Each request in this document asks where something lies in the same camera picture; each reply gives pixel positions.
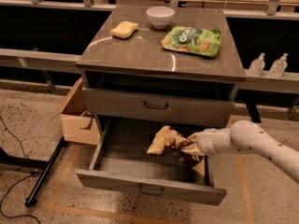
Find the clear pump bottle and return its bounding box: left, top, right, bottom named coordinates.
left=269, top=53, right=288, bottom=77
left=249, top=53, right=265, bottom=77

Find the white bowl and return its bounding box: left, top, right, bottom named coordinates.
left=147, top=7, right=175, bottom=29

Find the closed grey upper drawer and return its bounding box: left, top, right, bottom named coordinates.
left=82, top=87, right=235, bottom=127

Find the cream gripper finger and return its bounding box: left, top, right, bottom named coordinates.
left=188, top=133, right=200, bottom=142
left=181, top=146, right=204, bottom=157

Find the green snack bag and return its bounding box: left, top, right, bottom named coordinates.
left=162, top=26, right=221, bottom=58

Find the cardboard box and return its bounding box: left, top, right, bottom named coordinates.
left=50, top=77, right=101, bottom=147

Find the open grey lower drawer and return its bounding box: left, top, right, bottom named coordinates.
left=77, top=118, right=226, bottom=205

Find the clear pump bottle left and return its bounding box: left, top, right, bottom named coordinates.
left=249, top=53, right=265, bottom=77

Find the black floor cable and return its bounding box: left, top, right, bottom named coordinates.
left=0, top=115, right=41, bottom=224

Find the clear pump bottle right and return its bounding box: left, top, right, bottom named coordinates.
left=269, top=53, right=288, bottom=77

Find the grey drawer cabinet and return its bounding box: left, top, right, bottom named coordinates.
left=76, top=5, right=247, bottom=156

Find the brown chip bag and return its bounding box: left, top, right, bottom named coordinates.
left=147, top=126, right=204, bottom=167

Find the black table leg base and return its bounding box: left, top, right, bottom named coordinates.
left=0, top=137, right=67, bottom=207

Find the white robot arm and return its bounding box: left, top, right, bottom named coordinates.
left=182, top=120, right=299, bottom=183

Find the grey metal workbench frame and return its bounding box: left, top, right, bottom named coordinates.
left=0, top=0, right=299, bottom=93

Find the yellow sponge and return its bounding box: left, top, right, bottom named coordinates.
left=110, top=21, right=138, bottom=39

